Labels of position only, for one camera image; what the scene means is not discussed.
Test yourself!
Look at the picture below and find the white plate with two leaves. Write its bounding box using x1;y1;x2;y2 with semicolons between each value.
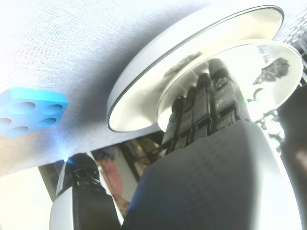
158;40;304;131

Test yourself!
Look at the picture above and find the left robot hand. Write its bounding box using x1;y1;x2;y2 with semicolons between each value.
49;58;283;230

